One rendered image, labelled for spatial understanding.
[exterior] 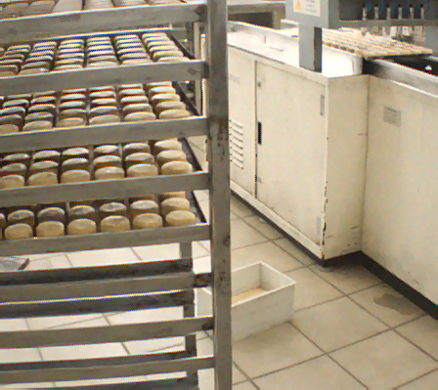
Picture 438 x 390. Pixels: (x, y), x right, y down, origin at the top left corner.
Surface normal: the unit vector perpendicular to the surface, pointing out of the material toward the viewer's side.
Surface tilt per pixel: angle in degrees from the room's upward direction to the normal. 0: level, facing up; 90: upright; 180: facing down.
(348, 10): 90
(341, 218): 90
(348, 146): 90
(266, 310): 90
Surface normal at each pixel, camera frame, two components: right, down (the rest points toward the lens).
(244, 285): 0.55, 0.27
